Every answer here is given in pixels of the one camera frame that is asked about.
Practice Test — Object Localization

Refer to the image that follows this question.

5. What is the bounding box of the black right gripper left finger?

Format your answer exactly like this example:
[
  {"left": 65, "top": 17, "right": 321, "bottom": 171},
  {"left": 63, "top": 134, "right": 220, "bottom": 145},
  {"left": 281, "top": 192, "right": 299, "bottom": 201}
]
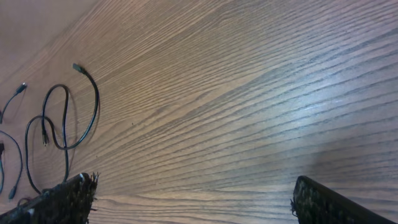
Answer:
[{"left": 1, "top": 173, "right": 99, "bottom": 224}]

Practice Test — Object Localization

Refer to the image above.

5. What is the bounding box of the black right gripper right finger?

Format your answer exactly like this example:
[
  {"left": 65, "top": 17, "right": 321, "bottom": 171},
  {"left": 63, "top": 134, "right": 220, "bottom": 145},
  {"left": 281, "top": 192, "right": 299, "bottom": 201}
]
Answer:
[{"left": 290, "top": 175, "right": 395, "bottom": 224}]

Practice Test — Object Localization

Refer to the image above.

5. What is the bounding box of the black cable silver plug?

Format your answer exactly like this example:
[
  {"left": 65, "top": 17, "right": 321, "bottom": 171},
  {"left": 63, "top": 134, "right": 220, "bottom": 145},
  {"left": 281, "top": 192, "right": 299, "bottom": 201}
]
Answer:
[{"left": 24, "top": 63, "right": 100, "bottom": 195}]

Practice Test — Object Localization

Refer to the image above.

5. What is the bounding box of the long black thin cable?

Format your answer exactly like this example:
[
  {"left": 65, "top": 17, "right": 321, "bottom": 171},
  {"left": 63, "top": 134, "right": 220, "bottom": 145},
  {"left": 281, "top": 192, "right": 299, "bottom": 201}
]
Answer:
[{"left": 0, "top": 129, "right": 24, "bottom": 200}]

